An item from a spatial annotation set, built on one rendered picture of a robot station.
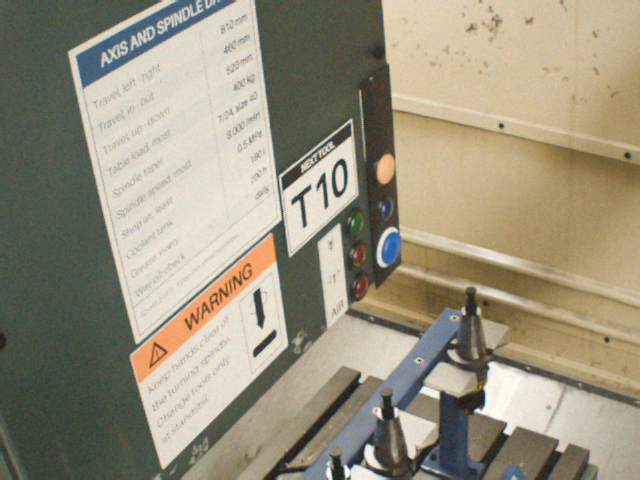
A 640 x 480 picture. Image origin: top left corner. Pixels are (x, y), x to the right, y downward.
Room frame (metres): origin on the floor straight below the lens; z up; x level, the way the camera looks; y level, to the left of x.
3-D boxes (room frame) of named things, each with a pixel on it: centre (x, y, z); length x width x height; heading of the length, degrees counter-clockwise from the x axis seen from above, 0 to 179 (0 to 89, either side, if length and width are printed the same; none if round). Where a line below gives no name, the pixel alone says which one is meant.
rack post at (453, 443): (1.10, -0.17, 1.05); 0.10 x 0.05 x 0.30; 54
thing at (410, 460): (0.85, -0.05, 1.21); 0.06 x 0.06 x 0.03
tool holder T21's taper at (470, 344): (1.03, -0.18, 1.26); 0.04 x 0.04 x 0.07
